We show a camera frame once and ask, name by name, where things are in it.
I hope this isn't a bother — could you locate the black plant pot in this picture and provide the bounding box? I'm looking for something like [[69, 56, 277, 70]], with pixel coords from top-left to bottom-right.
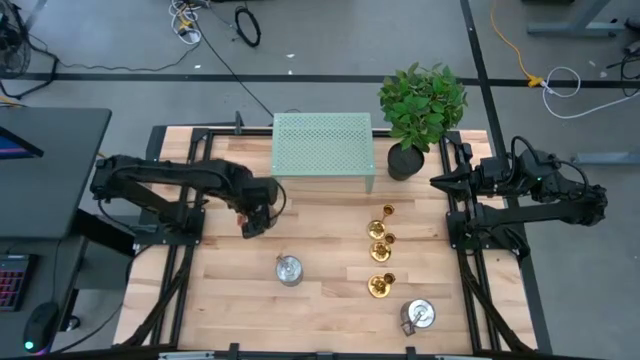
[[386, 142, 426, 182]]

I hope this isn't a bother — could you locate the silver metal can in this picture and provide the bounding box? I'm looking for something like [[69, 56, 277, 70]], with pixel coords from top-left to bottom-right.
[[399, 298, 437, 337]]

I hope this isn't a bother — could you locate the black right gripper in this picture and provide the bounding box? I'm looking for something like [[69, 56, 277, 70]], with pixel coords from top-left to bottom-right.
[[429, 157, 501, 197]]

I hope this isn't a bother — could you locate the black aluminium table frame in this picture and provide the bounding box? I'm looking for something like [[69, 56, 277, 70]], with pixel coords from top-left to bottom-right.
[[112, 110, 554, 360]]

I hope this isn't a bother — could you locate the green perforated metal shelf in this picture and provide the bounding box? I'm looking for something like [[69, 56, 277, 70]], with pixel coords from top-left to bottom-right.
[[270, 112, 377, 195]]

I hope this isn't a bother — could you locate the grey desk leg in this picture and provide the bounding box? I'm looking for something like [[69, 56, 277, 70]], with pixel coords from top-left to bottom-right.
[[526, 0, 626, 39]]

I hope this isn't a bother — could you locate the backlit keyboard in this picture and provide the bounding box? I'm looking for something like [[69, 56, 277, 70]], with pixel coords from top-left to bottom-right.
[[0, 253, 32, 313]]

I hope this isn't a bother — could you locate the long black floor cable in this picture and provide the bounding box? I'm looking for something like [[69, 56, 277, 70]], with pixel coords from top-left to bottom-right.
[[187, 9, 275, 119]]

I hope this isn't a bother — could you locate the black computer mouse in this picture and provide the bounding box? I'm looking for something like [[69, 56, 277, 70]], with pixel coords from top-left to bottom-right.
[[22, 301, 60, 355]]

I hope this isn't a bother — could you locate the yellow extension cable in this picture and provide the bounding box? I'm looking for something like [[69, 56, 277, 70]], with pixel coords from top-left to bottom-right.
[[488, 0, 545, 89]]

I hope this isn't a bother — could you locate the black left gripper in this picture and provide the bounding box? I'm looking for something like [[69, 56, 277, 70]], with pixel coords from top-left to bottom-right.
[[238, 174, 281, 240]]

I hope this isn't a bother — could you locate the black fan cable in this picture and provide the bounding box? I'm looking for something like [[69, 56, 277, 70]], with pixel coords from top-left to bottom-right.
[[24, 29, 201, 74]]

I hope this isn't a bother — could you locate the black floor fan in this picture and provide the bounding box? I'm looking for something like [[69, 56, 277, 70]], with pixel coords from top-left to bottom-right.
[[0, 0, 32, 79]]

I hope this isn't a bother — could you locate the dark grey desk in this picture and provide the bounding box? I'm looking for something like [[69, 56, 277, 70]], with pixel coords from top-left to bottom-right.
[[0, 234, 89, 360]]

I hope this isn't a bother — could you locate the computer screen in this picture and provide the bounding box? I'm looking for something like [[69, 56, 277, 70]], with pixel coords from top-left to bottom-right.
[[0, 125, 45, 161]]

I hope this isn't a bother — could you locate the white cable bundle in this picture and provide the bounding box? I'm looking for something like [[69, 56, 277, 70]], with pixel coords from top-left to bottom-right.
[[168, 0, 204, 46]]

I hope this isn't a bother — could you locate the black desk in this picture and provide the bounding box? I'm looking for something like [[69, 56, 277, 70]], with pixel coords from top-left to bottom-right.
[[0, 107, 113, 241]]

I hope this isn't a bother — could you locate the gold brass candlestick holder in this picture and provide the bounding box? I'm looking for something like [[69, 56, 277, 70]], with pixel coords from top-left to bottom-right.
[[368, 232, 397, 264], [366, 203, 396, 241], [366, 272, 397, 300]]

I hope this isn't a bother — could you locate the coiled black cable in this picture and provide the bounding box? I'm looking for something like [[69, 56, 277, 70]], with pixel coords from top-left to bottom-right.
[[233, 4, 263, 49]]

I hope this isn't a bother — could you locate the grey desk foot bar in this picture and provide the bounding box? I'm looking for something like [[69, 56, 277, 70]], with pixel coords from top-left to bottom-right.
[[571, 151, 640, 166]]

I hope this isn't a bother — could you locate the green leafy plant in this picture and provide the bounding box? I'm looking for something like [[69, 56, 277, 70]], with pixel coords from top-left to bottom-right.
[[377, 61, 469, 154]]

